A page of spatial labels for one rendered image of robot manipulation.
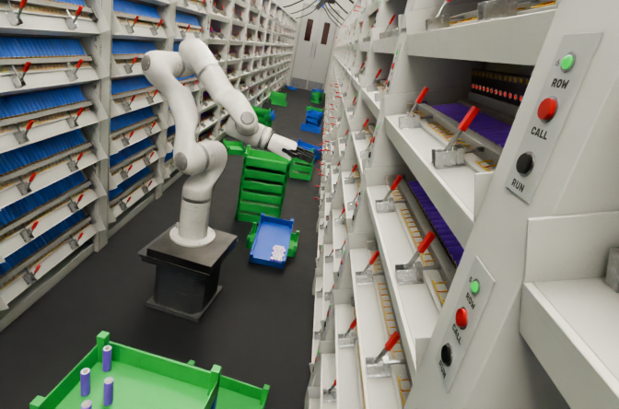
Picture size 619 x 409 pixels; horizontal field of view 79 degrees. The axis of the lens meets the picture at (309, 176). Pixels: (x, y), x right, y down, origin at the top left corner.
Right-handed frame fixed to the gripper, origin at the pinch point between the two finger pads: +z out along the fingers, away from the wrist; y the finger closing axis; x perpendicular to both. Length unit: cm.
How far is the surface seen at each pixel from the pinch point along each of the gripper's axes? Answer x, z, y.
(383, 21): 56, 8, -30
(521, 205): 33, 10, 107
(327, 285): -46, 28, 4
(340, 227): -26.3, 25.5, -9.9
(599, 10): 46, 7, 106
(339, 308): -27, 24, 42
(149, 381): -46, -17, 69
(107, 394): -43, -23, 76
